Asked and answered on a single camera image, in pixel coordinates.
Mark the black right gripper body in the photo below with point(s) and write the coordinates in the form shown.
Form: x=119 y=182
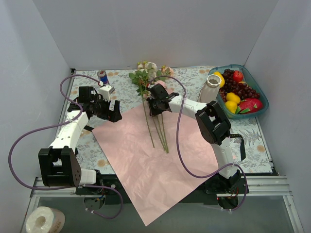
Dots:
x=155 y=108

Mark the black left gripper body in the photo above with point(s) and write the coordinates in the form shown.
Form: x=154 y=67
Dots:
x=108 y=111

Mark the pink rose flower bunch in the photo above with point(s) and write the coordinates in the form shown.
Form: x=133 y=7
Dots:
x=147 y=74

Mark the pink wrapping paper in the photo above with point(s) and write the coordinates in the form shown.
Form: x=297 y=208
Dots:
x=154 y=180

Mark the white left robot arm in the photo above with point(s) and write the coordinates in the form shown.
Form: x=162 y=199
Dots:
x=58 y=163

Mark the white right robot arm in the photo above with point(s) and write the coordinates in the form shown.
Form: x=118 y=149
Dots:
x=214 y=127

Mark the white ribbed ceramic vase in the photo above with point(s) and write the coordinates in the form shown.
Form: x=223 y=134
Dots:
x=210 y=89

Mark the floral patterned table mat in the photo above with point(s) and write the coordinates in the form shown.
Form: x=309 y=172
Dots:
x=91 y=156

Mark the red bull drink can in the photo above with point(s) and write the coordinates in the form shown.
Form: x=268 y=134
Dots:
x=102 y=75

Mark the yellow pepper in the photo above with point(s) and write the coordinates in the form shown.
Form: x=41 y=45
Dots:
x=221 y=77

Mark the yellow lemon upper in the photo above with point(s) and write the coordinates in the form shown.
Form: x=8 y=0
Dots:
x=233 y=97

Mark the yellow lemon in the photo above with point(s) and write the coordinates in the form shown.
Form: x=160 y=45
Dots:
x=231 y=106
x=233 y=97

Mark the dark purple grape bunch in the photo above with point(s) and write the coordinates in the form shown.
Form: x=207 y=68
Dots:
x=242 y=89

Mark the yellow lemon lower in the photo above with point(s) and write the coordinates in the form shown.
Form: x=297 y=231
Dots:
x=231 y=106

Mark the red apple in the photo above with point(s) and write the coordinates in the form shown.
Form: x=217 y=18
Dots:
x=238 y=76

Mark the pink dragon fruit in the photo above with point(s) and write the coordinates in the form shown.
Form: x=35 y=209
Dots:
x=249 y=105

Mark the teal plastic fruit tray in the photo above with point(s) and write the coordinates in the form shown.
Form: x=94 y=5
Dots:
x=251 y=82

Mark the white toilet paper roll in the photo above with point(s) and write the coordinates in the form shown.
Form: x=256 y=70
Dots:
x=45 y=220

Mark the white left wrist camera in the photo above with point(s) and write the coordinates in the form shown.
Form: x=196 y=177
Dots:
x=106 y=91

